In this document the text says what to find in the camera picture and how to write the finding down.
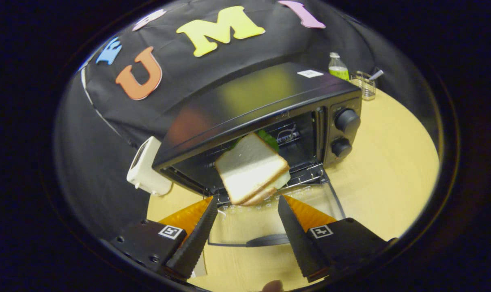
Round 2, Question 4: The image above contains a white pop-up toaster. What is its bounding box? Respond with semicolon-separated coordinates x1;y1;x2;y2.
126;136;173;197

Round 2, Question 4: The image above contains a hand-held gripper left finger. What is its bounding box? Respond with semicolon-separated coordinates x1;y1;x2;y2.
110;196;218;280

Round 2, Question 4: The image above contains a black toaster oven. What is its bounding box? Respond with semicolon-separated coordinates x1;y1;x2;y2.
152;62;363;248

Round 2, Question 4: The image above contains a clear square holder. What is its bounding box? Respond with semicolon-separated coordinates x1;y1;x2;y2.
350;71;377;101

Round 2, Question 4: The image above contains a lettuce sandwich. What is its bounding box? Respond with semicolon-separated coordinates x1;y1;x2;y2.
214;130;291;206

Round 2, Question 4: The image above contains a clear bottle with green label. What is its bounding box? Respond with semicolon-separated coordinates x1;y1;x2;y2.
328;52;350;81

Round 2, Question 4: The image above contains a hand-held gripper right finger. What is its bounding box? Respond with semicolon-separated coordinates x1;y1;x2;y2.
278;195;397;283

